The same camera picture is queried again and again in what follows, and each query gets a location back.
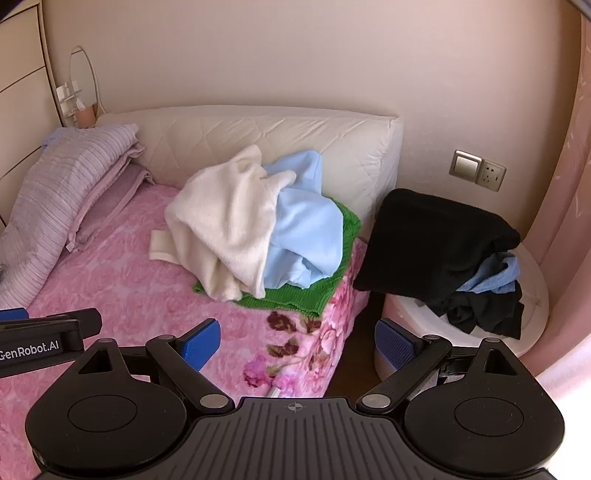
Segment light blue garment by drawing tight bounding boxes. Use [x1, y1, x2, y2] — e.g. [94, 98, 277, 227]
[263, 150, 356, 289]

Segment cream white fluffy sweater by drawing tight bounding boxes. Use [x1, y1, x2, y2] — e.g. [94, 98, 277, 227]
[148, 144, 297, 302]

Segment blue cloth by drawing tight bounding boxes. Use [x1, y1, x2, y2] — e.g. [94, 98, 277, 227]
[457, 251, 522, 294]

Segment pink curtain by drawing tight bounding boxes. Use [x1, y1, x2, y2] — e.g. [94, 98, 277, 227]
[522, 9, 591, 416]

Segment purple pillow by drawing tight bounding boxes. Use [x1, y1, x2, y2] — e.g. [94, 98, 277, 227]
[69, 164, 155, 252]

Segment cream wardrobe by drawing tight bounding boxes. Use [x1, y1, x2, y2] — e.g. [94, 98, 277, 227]
[0, 0, 63, 227]

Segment white round bedside table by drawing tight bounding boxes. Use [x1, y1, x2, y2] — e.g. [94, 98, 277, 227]
[373, 240, 550, 381]

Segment lilac striped quilt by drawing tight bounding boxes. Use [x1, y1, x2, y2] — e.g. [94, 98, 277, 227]
[0, 124, 146, 301]

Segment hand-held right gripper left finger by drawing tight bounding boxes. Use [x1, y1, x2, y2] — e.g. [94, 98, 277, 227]
[76, 318, 235, 414]

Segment oval wall mirror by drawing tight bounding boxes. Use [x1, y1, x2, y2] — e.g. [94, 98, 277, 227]
[69, 45, 109, 116]

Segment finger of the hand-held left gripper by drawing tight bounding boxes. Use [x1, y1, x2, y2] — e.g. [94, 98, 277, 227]
[0, 308, 103, 342]

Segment white quilted headboard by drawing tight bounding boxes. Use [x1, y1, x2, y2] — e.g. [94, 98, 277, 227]
[95, 105, 404, 241]

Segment beige wall switch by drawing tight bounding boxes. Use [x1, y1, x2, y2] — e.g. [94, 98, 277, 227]
[449, 149, 483, 182]

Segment green knit sweater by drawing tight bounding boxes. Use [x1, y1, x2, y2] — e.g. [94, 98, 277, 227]
[193, 198, 363, 319]

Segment black garment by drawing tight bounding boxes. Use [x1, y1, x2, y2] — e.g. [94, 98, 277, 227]
[353, 188, 522, 308]

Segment pink floral blanket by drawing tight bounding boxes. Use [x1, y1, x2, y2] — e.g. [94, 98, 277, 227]
[0, 182, 370, 480]

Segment black cloth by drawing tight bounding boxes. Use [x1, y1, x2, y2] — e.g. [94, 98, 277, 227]
[434, 281, 525, 340]

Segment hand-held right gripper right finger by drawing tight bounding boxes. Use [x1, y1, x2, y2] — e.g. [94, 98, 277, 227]
[356, 318, 520, 413]

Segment beige wall socket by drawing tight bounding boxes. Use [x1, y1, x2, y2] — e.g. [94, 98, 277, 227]
[475, 158, 507, 192]

